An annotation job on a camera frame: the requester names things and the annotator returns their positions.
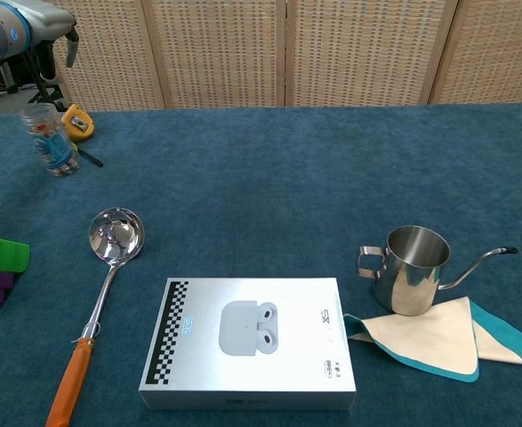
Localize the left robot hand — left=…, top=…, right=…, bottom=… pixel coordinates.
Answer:
left=19, top=0, right=80, bottom=84

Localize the yellow tape measure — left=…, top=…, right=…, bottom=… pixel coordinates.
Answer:
left=60, top=103, right=105, bottom=169

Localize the black tripod stand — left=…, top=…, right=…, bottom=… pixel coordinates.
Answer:
left=2, top=44, right=68, bottom=112

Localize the clear plastic jar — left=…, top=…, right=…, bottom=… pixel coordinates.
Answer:
left=19, top=102, right=83, bottom=179

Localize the wicker folding screen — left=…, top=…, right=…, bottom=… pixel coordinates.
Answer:
left=21, top=0, right=522, bottom=112

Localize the green building block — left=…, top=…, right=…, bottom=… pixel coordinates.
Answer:
left=0, top=238, right=31, bottom=274

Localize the blue table mat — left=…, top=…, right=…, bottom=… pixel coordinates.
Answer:
left=0, top=101, right=522, bottom=427

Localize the white earbuds box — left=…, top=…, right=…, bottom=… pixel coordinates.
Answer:
left=138, top=277, right=358, bottom=411

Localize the steel gooseneck pitcher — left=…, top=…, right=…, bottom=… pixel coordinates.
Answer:
left=357, top=224, right=518, bottom=317

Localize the cream and teal cloth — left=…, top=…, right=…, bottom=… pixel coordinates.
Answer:
left=342, top=296, right=522, bottom=383

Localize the steel ladle orange handle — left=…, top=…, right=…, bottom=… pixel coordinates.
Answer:
left=45, top=206, right=147, bottom=427

